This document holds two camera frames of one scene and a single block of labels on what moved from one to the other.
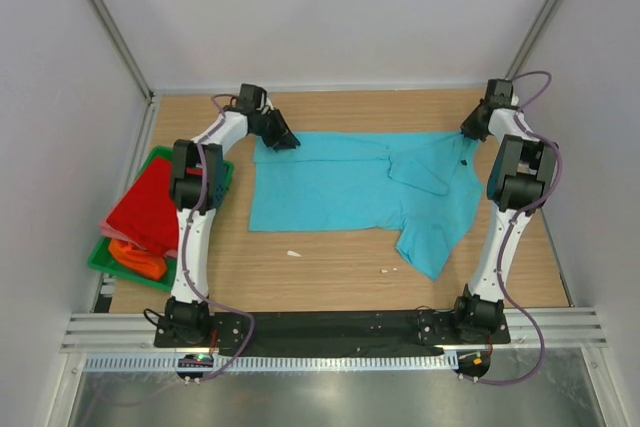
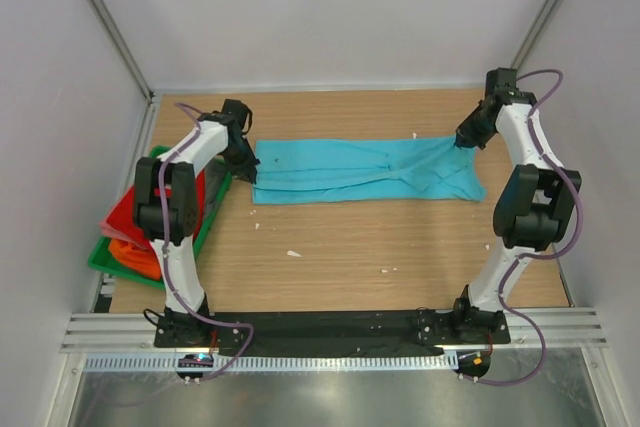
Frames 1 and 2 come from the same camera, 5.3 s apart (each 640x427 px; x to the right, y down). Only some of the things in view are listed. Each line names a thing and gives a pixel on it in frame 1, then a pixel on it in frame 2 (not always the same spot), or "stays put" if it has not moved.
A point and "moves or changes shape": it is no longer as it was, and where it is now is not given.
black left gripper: x=275 y=128 -> x=245 y=160
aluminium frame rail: x=112 y=333 stays put
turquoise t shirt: x=425 y=185 moves or changes shape
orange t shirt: x=144 y=262 stays put
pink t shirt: x=108 y=231 stays put
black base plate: x=372 y=334 stays put
